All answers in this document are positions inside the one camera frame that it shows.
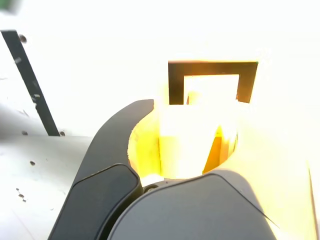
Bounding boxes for yellow cube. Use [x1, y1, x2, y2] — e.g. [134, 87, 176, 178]
[157, 99, 239, 180]

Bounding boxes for black tape square outline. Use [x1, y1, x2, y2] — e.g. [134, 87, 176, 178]
[167, 59, 259, 106]

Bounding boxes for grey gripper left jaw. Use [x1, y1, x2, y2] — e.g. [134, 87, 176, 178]
[48, 98, 155, 240]

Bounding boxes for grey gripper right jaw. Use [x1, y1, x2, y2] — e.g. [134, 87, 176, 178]
[98, 101, 318, 240]

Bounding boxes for black tape strip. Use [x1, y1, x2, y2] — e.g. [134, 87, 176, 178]
[0, 29, 62, 137]

